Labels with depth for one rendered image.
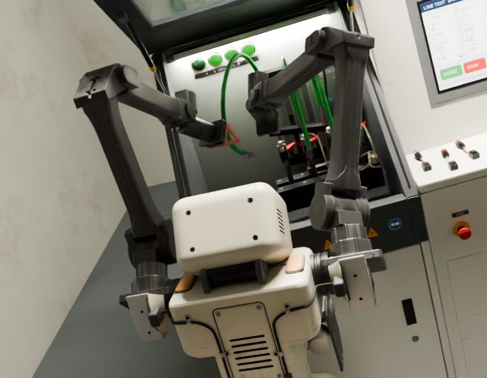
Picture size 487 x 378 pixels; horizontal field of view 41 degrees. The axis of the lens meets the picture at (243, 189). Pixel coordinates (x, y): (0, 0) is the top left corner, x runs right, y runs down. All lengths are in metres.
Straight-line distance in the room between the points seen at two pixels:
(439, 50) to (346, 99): 0.82
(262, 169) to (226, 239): 1.24
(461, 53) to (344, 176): 0.92
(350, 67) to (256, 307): 0.53
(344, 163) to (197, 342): 0.46
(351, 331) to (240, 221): 1.03
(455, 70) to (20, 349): 2.47
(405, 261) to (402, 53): 0.64
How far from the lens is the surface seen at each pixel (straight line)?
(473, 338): 2.31
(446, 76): 2.15
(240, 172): 2.44
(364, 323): 2.17
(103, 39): 4.83
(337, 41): 1.41
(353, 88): 1.38
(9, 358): 3.46
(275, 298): 1.21
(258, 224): 1.21
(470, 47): 2.17
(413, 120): 2.14
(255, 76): 1.88
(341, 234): 1.30
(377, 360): 2.27
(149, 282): 1.38
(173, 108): 1.70
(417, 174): 2.02
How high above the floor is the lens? 1.90
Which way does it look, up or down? 25 degrees down
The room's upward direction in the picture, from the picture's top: 18 degrees counter-clockwise
